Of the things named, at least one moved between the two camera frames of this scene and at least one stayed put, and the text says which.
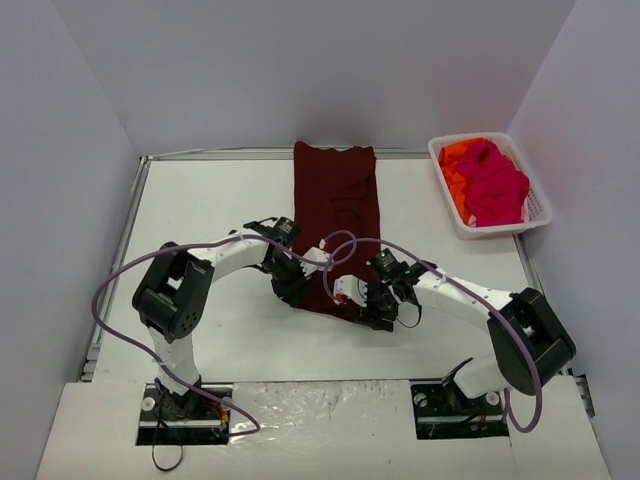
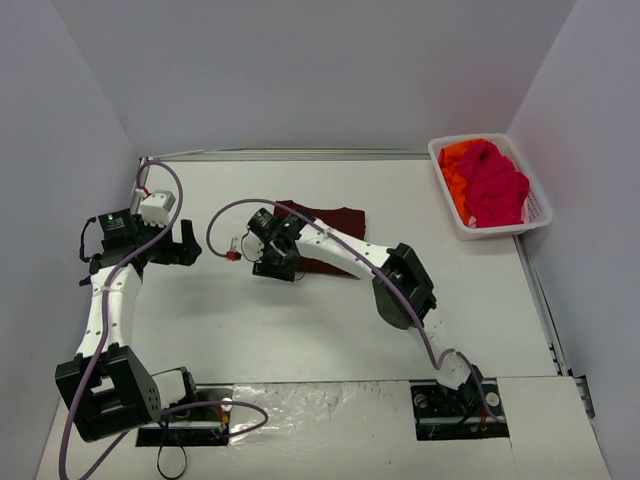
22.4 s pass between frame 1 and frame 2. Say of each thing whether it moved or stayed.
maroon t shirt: moved
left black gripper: moved
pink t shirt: stayed
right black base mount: stayed
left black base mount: stayed
